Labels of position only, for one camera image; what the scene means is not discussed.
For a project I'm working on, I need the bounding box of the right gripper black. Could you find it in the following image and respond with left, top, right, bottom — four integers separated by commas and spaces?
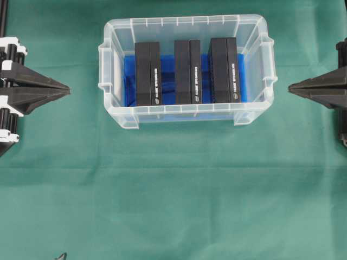
287, 37, 347, 148

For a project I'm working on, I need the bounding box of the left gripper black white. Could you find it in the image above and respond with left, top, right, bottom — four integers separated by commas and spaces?
0, 36, 72, 157

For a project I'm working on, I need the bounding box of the black camera box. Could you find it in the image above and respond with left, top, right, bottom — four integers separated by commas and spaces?
208, 37, 241, 103
175, 40, 202, 105
135, 42, 162, 106

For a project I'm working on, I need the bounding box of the clear plastic storage case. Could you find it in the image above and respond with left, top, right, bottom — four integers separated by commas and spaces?
98, 14, 278, 129

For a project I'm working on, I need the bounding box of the small black object bottom edge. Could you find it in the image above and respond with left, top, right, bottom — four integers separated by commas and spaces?
52, 245, 68, 260

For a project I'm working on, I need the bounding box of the black frame rail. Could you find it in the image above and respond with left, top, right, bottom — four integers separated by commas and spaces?
0, 0, 8, 37

